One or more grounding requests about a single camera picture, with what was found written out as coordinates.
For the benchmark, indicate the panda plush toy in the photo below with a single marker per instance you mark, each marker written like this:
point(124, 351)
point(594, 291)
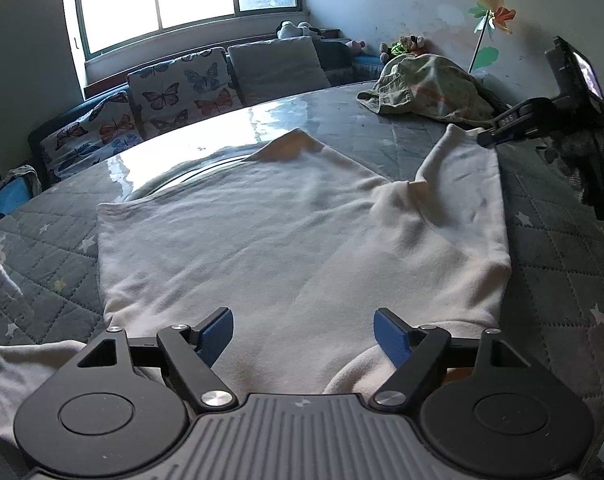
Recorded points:
point(294, 30)

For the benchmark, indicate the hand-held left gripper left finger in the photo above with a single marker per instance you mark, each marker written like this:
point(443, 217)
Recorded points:
point(217, 337)

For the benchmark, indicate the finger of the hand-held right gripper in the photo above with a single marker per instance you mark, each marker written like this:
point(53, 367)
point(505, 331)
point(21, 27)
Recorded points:
point(492, 135)

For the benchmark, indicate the blue cloth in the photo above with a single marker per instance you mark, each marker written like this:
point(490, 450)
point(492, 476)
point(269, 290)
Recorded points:
point(9, 200)

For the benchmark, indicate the pink small toy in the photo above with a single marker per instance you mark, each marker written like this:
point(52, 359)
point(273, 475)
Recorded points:
point(354, 46)

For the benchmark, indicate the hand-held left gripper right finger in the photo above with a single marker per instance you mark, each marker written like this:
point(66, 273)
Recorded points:
point(392, 340)

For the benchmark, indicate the colourful paper pinwheel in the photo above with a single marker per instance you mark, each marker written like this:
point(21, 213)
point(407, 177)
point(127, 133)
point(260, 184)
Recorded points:
point(492, 12)

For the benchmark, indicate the green plush toy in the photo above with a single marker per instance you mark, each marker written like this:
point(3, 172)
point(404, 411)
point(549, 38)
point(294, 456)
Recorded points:
point(397, 49)

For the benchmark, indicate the dark blue sofa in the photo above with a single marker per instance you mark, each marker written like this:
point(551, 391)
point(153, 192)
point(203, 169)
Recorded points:
point(339, 62)

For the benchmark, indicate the white sweatshirt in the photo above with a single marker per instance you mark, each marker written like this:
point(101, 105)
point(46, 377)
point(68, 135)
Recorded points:
point(292, 240)

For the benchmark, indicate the grey cushion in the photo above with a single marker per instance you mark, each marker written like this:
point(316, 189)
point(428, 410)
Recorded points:
point(277, 70)

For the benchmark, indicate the olive green garment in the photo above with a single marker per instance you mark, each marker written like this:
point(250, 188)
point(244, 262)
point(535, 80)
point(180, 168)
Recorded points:
point(432, 85)

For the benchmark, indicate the butterfly print sofa cover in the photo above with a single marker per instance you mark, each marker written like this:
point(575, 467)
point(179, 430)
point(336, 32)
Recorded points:
point(92, 132)

